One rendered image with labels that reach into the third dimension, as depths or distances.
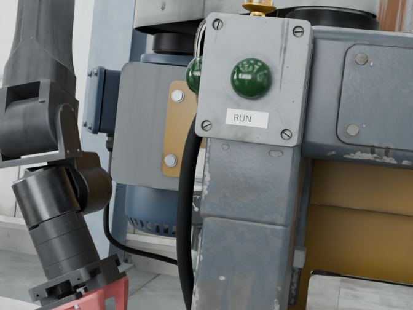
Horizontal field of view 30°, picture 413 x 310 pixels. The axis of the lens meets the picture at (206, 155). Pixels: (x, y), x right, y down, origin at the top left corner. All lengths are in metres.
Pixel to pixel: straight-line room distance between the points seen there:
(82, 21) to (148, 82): 5.18
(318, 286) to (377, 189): 0.14
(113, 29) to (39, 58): 4.82
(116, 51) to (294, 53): 5.07
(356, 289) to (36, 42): 0.41
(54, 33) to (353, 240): 0.40
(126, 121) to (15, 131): 0.27
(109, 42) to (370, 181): 4.85
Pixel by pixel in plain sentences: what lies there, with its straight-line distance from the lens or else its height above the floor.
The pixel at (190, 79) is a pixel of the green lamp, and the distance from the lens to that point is 0.57.
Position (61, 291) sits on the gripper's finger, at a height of 1.07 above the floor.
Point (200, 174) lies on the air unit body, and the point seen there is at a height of 1.19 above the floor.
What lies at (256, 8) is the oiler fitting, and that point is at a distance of 0.63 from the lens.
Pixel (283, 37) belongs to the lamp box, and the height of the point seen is 1.32.
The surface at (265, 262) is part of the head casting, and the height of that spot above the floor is 1.15.
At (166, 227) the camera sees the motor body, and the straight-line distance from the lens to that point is 1.05.
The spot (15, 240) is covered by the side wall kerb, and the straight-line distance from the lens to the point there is 6.37.
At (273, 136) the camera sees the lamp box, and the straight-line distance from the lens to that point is 0.55.
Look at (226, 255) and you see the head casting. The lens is 0.61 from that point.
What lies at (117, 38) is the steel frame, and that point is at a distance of 5.61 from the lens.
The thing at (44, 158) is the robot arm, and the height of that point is 1.19.
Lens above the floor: 1.26
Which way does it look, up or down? 3 degrees down
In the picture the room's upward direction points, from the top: 6 degrees clockwise
